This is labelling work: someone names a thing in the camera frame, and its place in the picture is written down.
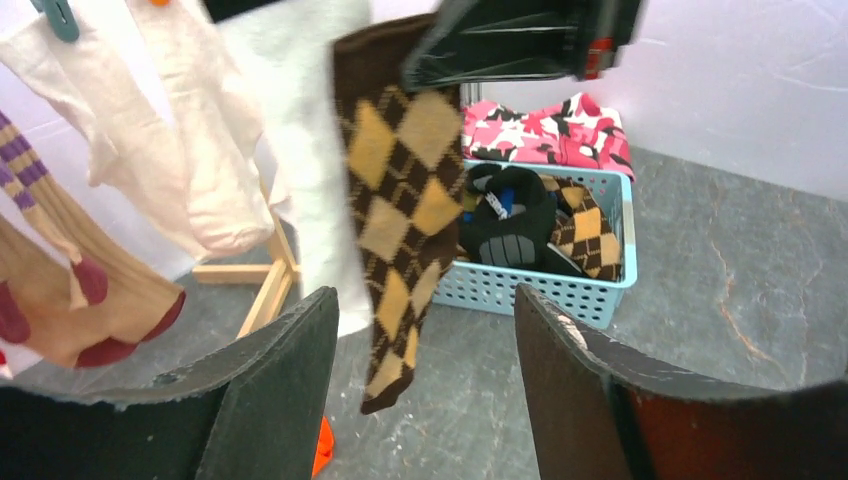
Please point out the light blue laundry basket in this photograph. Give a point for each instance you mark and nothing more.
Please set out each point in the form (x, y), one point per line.
(492, 289)

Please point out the black grey sock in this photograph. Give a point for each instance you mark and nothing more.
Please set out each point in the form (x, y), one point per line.
(510, 219)

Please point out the white sock with black stripes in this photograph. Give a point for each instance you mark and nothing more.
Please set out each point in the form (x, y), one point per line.
(285, 50)

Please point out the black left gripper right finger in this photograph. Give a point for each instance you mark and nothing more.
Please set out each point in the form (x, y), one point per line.
(600, 409)

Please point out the purple tan striped sock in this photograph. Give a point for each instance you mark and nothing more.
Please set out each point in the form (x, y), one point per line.
(24, 178)

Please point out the wooden drying rack frame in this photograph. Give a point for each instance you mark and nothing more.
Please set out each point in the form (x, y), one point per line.
(275, 280)

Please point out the pink camouflage trousers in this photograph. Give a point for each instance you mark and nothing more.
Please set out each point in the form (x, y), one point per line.
(576, 133)

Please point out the hanging white sock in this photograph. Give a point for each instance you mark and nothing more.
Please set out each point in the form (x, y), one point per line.
(132, 148)
(218, 122)

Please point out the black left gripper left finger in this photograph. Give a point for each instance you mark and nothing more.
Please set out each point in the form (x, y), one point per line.
(251, 410)

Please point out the orange cloth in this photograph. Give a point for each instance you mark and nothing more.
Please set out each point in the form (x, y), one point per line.
(324, 448)

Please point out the teal clothes peg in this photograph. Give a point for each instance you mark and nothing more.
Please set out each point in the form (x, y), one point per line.
(60, 18)

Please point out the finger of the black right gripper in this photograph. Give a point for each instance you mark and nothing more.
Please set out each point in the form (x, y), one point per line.
(474, 41)

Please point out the tan sock maroon toe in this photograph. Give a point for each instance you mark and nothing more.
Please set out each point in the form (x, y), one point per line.
(35, 295)

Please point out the brown argyle sock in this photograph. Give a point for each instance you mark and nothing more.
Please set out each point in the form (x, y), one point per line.
(582, 232)
(405, 177)

